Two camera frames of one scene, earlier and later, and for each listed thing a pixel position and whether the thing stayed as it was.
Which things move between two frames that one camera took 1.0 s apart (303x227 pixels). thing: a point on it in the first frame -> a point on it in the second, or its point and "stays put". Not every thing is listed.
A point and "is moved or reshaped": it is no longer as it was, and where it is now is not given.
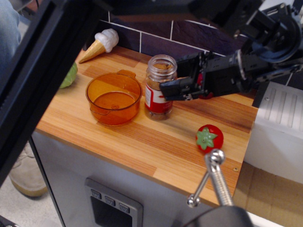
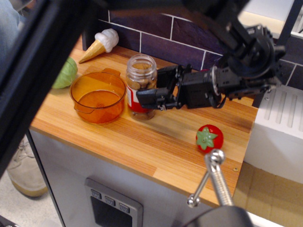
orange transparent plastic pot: x=114 y=98 is moved or reshaped
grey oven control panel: x=111 y=207 stays put
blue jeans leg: x=10 y=37 stays put
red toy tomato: x=208 y=137 stays put
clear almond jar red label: x=161 y=68 is moved or reshaped
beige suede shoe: x=26 y=176 stays put
